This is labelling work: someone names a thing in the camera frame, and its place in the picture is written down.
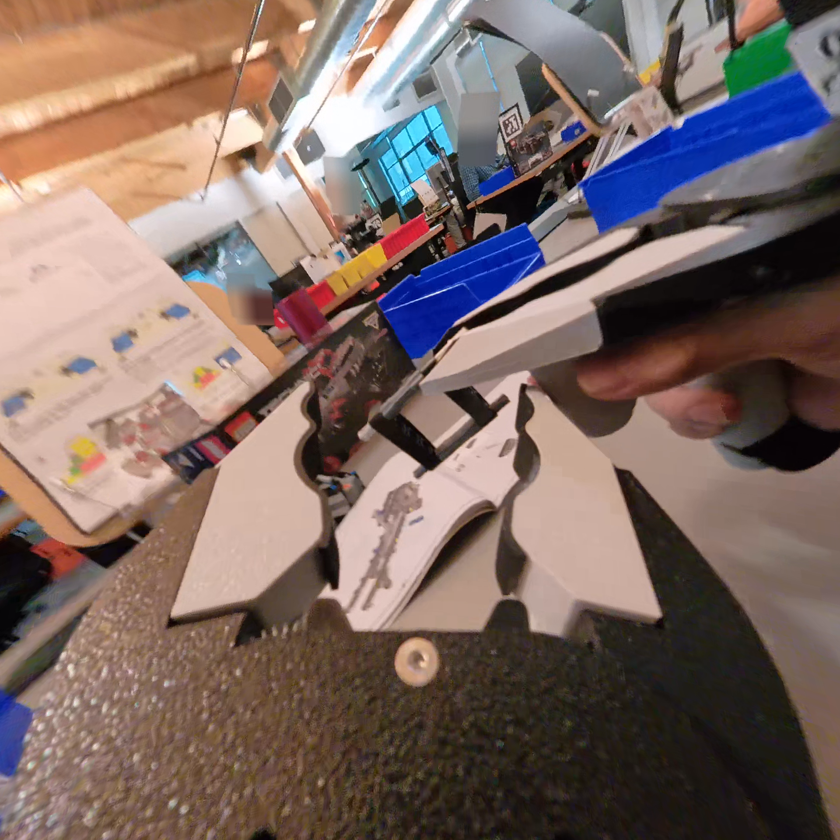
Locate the green plastic storage bin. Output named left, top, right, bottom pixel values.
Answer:
left=722, top=20, right=796, bottom=98

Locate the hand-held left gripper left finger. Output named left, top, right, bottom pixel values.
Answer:
left=169, top=379, right=341, bottom=627

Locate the white instruction booklet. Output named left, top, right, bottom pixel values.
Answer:
left=335, top=377, right=526, bottom=631

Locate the distant toy set box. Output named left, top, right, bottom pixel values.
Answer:
left=508, top=128, right=553, bottom=177

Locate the printed instruction board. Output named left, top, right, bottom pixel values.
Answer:
left=0, top=187, right=290, bottom=549

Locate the blue plastic storage bin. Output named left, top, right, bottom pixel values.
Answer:
left=0, top=692, right=34, bottom=778
left=377, top=223, right=547, bottom=361
left=581, top=69, right=831, bottom=234

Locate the black toy set box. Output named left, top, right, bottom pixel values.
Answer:
left=164, top=302, right=421, bottom=487

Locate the person's right hand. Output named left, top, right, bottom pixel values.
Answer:
left=576, top=287, right=840, bottom=442

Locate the large grid window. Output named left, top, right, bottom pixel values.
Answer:
left=377, top=105, right=455, bottom=191

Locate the black toy brick assembly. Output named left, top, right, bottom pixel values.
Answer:
left=357, top=377, right=511, bottom=479

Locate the maroon travel tumbler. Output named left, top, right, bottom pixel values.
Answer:
left=276, top=289, right=332, bottom=347

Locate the silver ventilation duct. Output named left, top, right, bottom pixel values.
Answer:
left=262, top=0, right=473, bottom=155

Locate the grey display board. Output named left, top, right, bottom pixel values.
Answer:
left=459, top=0, right=643, bottom=135

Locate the grey desk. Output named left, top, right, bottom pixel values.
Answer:
left=262, top=190, right=840, bottom=840

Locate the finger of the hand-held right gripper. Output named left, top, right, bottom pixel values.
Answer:
left=451, top=225, right=750, bottom=330
left=419, top=301, right=605, bottom=396

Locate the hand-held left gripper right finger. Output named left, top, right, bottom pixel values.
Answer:
left=495, top=382, right=664, bottom=639

